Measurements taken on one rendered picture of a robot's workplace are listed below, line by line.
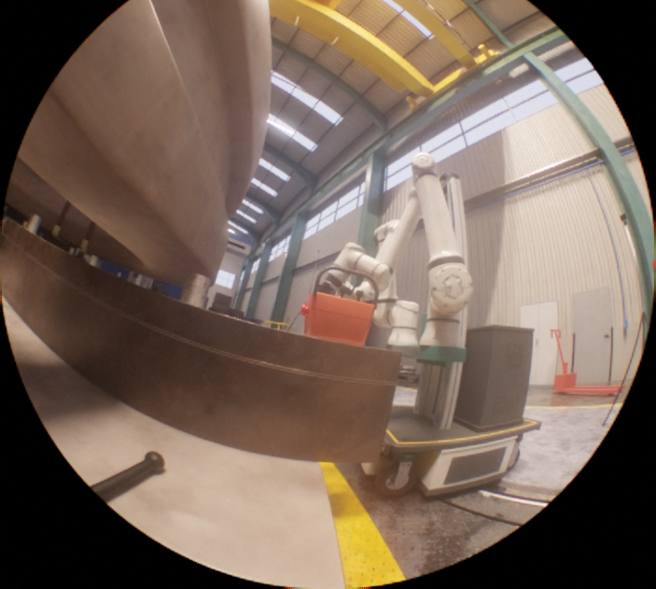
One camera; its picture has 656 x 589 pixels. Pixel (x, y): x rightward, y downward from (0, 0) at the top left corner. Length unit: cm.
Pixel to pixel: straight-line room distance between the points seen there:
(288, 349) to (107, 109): 68
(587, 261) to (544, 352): 251
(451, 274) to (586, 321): 595
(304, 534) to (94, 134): 76
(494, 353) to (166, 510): 122
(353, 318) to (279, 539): 57
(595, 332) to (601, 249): 199
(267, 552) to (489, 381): 105
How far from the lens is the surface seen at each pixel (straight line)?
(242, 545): 46
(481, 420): 122
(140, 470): 53
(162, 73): 60
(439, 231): 93
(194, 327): 67
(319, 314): 65
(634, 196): 664
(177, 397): 73
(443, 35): 1129
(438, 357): 94
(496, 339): 120
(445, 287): 82
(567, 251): 708
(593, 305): 667
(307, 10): 1132
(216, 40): 104
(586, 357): 656
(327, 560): 47
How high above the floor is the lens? 68
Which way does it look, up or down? 19 degrees up
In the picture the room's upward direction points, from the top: 11 degrees clockwise
